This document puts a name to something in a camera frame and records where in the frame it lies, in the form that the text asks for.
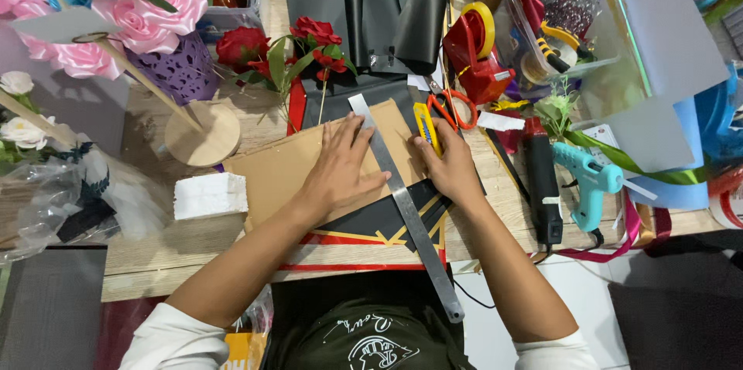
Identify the brown cardboard sheet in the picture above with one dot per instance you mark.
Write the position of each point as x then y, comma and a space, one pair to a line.
278, 175

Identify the red artificial roses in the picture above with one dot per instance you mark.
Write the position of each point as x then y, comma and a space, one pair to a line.
244, 48

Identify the long steel ruler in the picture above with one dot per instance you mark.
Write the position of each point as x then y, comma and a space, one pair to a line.
409, 213

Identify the purple lace vase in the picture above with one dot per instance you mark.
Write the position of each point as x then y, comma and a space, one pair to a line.
183, 71

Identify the pink ribbon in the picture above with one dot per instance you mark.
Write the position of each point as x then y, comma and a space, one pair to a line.
630, 225

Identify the white paper slip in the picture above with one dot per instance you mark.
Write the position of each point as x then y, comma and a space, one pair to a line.
500, 121

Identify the green ribbon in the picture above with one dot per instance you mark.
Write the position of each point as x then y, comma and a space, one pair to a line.
638, 167

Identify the red scissors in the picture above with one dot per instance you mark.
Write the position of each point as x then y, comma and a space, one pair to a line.
458, 109

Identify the clear plastic box of tools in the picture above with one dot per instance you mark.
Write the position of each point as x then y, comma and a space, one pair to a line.
551, 50

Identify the blue paper sheet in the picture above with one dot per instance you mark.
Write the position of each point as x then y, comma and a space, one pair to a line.
688, 184

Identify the black paper sheet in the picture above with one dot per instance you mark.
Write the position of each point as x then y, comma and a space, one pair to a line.
313, 7

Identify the red and white tape roll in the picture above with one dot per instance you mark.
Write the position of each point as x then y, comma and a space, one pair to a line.
728, 199

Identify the teal glue gun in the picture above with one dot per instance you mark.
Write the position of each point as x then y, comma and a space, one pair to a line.
586, 181

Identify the person's left hand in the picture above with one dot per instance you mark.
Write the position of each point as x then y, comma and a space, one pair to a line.
339, 175

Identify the white styrofoam block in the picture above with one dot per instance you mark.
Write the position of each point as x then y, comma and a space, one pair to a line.
210, 196

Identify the grey paper sheet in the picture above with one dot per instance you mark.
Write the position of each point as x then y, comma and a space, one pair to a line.
667, 39

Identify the yellow utility knife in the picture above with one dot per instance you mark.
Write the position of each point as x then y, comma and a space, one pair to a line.
425, 123

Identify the white flowers in plastic wrap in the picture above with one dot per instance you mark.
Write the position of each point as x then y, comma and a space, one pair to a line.
58, 184

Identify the black paper rolls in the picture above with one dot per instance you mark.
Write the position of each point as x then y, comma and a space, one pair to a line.
383, 10

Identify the black heat gun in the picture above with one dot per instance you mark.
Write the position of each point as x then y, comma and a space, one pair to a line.
543, 184

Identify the person's right hand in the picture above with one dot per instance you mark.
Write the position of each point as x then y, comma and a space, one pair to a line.
455, 170

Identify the red ribbon strip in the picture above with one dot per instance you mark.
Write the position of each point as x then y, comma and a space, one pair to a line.
296, 106

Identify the orange plastic bag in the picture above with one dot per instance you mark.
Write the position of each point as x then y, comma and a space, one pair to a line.
244, 352

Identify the round wooden stand with stick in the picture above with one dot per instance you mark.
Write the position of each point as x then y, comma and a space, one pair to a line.
203, 135

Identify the green artificial leaf sprig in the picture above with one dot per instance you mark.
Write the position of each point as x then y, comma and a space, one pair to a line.
554, 109

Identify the black board with gold stripes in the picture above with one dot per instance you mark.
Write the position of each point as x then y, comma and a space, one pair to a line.
371, 230

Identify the white power strip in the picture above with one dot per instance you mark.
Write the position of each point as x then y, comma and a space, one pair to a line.
601, 136

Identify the pink rose bouquet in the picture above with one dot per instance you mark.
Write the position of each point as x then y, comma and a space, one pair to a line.
145, 21

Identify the person's dark printed shirt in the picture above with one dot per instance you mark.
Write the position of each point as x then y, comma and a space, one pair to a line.
371, 338

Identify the grey card sign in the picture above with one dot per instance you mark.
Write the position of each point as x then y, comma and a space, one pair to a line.
64, 24

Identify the red tape dispenser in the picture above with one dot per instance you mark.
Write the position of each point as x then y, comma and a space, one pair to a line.
479, 62

